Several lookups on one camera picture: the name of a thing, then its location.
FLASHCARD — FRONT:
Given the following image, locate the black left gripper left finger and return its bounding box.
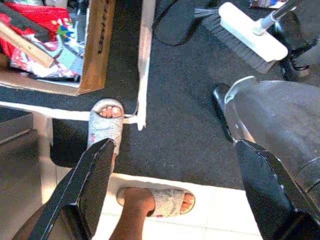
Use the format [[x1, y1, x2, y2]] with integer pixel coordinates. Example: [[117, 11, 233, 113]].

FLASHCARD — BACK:
[[28, 138, 117, 240]]

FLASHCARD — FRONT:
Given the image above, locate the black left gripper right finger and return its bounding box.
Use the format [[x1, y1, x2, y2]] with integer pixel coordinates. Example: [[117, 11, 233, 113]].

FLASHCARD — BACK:
[[234, 139, 320, 240]]

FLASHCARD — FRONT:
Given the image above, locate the white broom with metal handle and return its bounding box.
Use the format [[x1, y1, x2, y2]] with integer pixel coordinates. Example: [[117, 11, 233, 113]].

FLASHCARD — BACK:
[[193, 0, 305, 75]]

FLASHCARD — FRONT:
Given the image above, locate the large black floor mat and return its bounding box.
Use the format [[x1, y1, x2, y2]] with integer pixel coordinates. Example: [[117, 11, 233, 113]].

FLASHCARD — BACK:
[[49, 0, 320, 191]]

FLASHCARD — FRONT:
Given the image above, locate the person bare right leg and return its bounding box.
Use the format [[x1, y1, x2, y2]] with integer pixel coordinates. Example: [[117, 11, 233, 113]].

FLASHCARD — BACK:
[[107, 186, 196, 240]]

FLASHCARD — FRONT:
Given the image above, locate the grey open-toe slipper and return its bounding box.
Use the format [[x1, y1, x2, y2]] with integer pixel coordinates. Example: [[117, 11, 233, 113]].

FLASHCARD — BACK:
[[87, 98, 125, 156], [116, 186, 196, 218]]

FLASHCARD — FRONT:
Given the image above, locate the grey robot left leg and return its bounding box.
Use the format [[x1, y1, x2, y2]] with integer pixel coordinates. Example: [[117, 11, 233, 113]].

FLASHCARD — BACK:
[[223, 75, 320, 208]]

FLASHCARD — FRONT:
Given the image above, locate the black robot left foot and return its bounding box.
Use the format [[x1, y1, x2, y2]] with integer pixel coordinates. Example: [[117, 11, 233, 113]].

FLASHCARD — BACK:
[[212, 83, 237, 147]]

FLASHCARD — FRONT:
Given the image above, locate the open cardboard box red label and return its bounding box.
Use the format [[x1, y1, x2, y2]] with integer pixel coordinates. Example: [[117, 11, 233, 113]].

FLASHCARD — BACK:
[[0, 0, 116, 97]]

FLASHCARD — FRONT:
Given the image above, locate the white tape strip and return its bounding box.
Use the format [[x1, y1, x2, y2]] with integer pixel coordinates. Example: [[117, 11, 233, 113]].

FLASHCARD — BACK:
[[0, 0, 157, 132]]

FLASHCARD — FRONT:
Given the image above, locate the long beige carton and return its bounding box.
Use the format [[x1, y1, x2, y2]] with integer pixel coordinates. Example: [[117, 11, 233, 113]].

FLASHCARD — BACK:
[[0, 21, 55, 69]]

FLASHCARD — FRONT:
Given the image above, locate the red snack packet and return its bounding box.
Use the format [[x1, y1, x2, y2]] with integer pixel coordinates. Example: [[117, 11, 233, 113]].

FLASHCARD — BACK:
[[0, 2, 73, 58]]

